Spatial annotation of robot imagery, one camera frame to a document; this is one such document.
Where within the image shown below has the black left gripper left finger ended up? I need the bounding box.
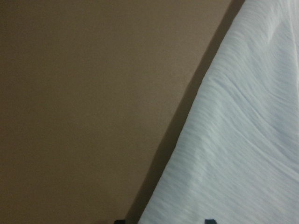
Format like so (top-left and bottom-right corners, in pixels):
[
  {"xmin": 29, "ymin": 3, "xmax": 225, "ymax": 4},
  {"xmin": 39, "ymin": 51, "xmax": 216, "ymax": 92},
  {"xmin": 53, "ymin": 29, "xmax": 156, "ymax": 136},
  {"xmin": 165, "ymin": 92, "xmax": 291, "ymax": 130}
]
[{"xmin": 114, "ymin": 219, "xmax": 126, "ymax": 224}]

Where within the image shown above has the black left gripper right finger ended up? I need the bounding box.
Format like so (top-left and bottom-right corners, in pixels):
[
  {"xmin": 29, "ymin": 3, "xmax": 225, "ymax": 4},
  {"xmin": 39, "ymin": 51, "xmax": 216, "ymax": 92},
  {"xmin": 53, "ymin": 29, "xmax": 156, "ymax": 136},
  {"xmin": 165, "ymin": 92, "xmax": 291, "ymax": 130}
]
[{"xmin": 204, "ymin": 219, "xmax": 216, "ymax": 224}]

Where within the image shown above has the light blue button shirt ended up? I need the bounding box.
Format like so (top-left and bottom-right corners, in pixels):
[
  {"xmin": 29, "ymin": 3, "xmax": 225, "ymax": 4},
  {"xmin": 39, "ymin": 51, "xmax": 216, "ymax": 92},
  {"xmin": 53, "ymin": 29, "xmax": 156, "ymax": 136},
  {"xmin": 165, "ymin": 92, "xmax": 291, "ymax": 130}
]
[{"xmin": 139, "ymin": 0, "xmax": 299, "ymax": 224}]

